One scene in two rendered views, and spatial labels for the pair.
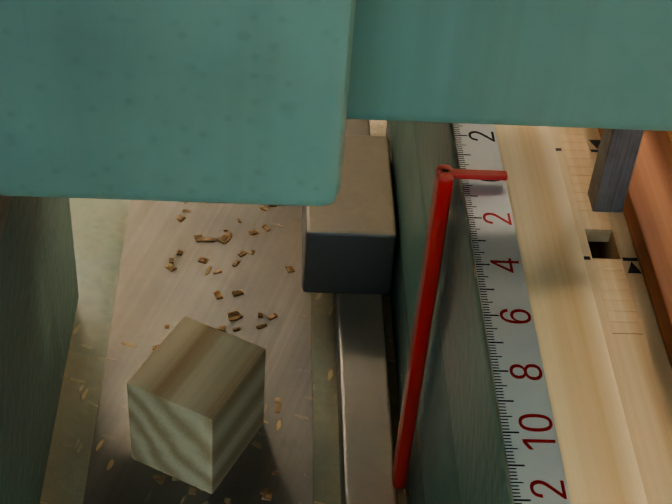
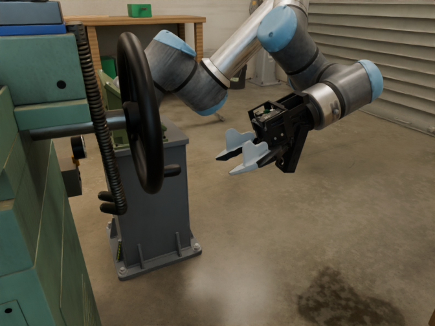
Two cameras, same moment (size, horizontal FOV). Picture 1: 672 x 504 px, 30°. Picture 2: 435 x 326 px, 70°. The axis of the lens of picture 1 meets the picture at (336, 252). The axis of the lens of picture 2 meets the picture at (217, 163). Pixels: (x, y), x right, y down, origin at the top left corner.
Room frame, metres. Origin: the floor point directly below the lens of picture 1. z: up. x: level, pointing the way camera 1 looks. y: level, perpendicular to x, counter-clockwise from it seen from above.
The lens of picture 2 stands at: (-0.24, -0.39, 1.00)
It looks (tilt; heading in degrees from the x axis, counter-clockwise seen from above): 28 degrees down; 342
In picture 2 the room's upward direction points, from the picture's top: straight up
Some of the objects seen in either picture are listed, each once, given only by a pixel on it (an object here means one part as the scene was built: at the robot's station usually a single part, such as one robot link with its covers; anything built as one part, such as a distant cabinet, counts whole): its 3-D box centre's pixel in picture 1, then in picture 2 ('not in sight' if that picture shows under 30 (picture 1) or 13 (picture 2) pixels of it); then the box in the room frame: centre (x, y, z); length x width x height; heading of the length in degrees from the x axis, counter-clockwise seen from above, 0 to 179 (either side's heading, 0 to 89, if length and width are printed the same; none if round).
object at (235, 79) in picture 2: not in sight; (235, 76); (3.53, -1.87, 0.14); 0.30 x 0.29 x 0.28; 8
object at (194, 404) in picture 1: (198, 404); not in sight; (0.32, 0.05, 0.82); 0.04 x 0.04 x 0.04; 67
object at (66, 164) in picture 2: not in sight; (55, 178); (0.57, -0.20, 0.58); 0.12 x 0.08 x 0.08; 94
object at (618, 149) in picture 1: (621, 136); not in sight; (0.30, -0.08, 0.97); 0.01 x 0.01 x 0.05; 4
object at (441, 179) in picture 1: (443, 344); not in sight; (0.30, -0.04, 0.89); 0.02 x 0.01 x 0.14; 94
